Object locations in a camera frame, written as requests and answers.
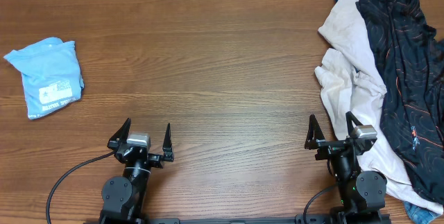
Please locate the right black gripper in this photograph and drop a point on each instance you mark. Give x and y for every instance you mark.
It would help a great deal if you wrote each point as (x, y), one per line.
(316, 140)

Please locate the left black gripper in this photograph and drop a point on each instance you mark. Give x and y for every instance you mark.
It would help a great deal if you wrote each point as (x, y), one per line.
(121, 134)

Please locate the black orange-patterned jersey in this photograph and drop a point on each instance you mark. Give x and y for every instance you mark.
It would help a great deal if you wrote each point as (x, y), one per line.
(410, 62)

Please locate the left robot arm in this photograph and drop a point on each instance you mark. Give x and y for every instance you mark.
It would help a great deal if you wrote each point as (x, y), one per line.
(123, 196)

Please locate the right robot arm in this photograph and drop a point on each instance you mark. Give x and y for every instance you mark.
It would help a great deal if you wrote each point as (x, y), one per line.
(362, 192)

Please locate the cream white shirt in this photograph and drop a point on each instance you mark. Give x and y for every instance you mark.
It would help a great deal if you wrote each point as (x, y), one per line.
(350, 82)

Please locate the folded light blue t-shirt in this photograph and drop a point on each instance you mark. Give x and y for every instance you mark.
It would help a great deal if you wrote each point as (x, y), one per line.
(51, 75)

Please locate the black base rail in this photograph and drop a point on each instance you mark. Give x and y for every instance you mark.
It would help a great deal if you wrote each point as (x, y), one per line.
(298, 219)

